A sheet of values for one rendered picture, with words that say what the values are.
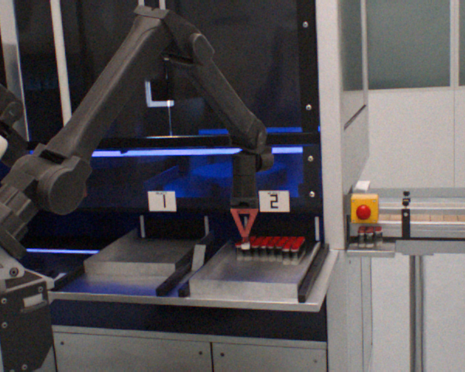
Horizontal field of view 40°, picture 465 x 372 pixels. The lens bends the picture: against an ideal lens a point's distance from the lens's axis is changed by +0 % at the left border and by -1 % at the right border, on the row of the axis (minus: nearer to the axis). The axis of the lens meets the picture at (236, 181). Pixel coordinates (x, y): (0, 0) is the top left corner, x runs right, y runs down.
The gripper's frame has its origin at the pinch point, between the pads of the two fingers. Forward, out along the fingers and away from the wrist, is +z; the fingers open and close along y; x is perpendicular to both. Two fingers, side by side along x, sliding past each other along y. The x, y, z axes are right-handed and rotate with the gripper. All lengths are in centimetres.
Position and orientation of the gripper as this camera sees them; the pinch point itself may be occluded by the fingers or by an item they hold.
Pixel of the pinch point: (244, 232)
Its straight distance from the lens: 161.0
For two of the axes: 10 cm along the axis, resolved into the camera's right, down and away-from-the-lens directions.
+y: 0.0, -1.5, 9.9
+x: -10.0, 0.1, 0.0
